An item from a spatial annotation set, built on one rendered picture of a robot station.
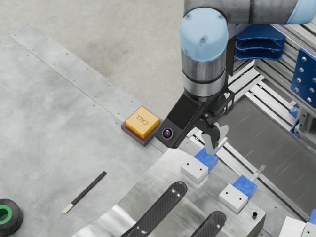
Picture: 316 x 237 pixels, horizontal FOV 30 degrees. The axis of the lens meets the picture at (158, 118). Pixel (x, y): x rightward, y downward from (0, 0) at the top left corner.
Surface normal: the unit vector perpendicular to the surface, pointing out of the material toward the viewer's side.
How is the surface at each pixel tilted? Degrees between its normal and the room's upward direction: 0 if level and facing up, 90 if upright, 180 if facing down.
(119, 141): 0
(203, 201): 0
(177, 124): 29
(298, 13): 72
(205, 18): 0
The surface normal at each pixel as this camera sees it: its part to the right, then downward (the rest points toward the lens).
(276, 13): -0.10, 0.66
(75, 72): -0.06, -0.53
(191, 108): -0.39, -0.15
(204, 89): 0.04, 0.85
